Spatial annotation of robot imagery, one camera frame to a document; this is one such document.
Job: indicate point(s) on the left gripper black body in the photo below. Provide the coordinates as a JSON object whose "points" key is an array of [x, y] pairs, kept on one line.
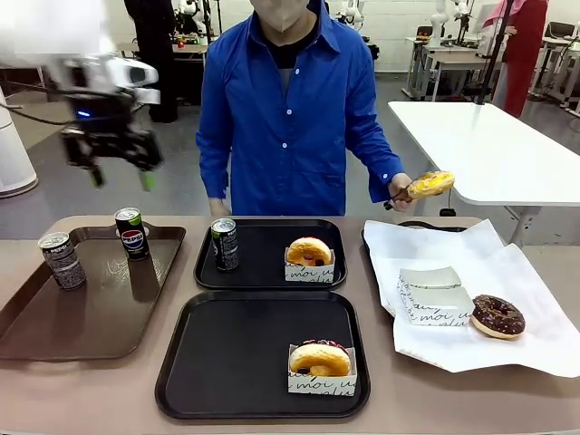
{"points": [[104, 118]]}

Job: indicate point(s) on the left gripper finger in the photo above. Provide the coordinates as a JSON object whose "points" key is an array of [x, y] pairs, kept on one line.
{"points": [[145, 151], [79, 147]]}

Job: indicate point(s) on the black patterned Pepsi can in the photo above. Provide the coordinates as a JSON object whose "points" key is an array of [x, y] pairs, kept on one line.
{"points": [[65, 265]]}

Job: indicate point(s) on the black green-top Pepsi can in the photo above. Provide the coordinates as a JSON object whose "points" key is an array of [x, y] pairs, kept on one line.
{"points": [[225, 247]]}

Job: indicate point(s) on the white script-print paper box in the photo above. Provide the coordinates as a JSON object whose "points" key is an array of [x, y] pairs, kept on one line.
{"points": [[435, 308], [310, 273], [428, 277]]}

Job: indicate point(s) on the dark serving tongs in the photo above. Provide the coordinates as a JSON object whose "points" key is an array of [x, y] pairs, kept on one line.
{"points": [[399, 197]]}

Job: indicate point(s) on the pink sprinkled chocolate donut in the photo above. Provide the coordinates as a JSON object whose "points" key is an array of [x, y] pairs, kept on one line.
{"points": [[317, 358]]}

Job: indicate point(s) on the yellow iced donut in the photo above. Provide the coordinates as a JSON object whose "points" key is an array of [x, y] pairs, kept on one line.
{"points": [[430, 183]]}

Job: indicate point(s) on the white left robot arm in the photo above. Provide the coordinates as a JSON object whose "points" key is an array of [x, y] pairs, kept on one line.
{"points": [[131, 74]]}

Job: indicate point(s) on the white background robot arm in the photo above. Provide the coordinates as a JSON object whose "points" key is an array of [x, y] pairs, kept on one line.
{"points": [[441, 20]]}

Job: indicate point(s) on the person's left forearm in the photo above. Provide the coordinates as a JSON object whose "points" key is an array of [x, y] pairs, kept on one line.
{"points": [[376, 158]]}

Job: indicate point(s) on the person's right forearm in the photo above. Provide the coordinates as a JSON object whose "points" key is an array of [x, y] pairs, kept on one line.
{"points": [[213, 163]]}

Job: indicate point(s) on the person's right hand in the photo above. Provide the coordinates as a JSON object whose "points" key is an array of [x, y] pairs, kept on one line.
{"points": [[219, 207]]}

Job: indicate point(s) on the person's left hand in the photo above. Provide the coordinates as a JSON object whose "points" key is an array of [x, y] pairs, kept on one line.
{"points": [[399, 186]]}

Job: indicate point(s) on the white cylindrical appliance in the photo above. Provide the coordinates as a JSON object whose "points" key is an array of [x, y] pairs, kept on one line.
{"points": [[13, 149]]}

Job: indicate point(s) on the bystander in black clothes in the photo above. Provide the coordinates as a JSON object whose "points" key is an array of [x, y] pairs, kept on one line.
{"points": [[154, 54]]}

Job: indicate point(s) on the black Pepsi can with logo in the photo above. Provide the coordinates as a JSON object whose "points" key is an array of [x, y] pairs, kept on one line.
{"points": [[132, 235]]}

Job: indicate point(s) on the background workbench with items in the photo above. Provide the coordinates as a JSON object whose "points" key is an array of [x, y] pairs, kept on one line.
{"points": [[186, 45]]}

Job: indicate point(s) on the person's blue shirt torso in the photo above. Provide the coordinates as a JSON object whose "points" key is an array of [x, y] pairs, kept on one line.
{"points": [[285, 113]]}

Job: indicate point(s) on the small black serving tray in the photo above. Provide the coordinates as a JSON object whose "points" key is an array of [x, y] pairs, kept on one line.
{"points": [[263, 254]]}

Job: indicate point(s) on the brown serving tray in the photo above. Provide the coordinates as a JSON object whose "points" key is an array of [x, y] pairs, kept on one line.
{"points": [[90, 308]]}

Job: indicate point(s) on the large black serving tray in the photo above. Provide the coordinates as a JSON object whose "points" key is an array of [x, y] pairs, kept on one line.
{"points": [[235, 353]]}

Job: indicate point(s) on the black table foot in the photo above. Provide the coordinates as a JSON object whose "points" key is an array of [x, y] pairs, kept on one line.
{"points": [[447, 212]]}

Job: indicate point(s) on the grey lab table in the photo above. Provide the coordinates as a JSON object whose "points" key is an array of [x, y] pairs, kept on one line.
{"points": [[446, 59]]}

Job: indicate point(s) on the white side table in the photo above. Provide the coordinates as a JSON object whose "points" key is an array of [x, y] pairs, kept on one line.
{"points": [[489, 145]]}

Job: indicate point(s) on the black stand pole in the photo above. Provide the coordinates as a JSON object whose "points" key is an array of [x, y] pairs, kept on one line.
{"points": [[494, 50]]}

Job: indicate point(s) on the chocolate donut with sprinkles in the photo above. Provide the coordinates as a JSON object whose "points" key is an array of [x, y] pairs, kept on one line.
{"points": [[487, 317]]}

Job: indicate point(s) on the bystander in red clothes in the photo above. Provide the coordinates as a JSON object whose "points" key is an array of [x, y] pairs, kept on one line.
{"points": [[521, 54]]}

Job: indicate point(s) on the white paper sheet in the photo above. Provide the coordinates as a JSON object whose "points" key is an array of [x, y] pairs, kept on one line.
{"points": [[521, 290]]}

